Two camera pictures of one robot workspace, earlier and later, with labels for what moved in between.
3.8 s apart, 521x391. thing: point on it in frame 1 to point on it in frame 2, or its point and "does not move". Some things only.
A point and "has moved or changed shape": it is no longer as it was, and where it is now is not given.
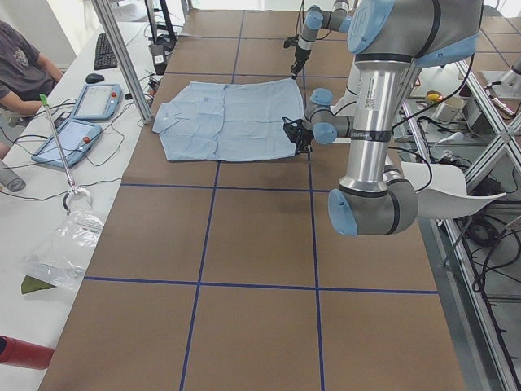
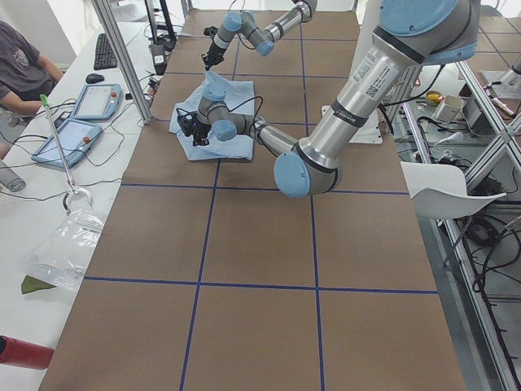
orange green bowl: x=434 y=97 does not move
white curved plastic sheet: x=446 y=196 does not move
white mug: x=450 y=108 does not move
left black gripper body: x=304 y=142 to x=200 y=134
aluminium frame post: x=107 y=22 does not move
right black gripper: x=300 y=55 to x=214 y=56
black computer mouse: x=94 y=78 does not move
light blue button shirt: x=236 y=122 has moved or changed shape
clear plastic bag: x=59 y=259 does not move
